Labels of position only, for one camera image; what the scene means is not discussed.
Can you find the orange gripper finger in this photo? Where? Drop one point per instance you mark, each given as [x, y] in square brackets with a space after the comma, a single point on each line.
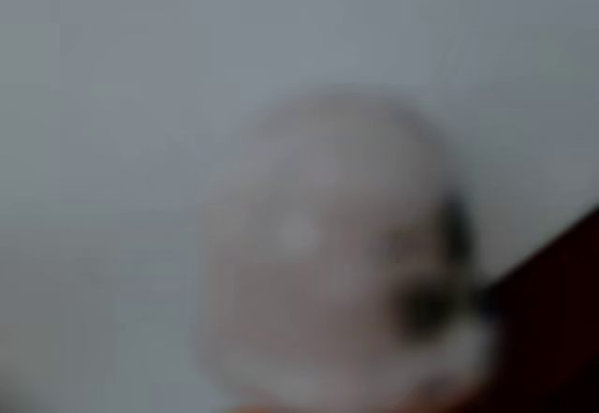
[327, 409]

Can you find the blurry pale round object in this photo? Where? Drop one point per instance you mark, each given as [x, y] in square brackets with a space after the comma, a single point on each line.
[327, 254]

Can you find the dark maroon box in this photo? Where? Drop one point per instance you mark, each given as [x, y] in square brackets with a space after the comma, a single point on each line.
[552, 319]

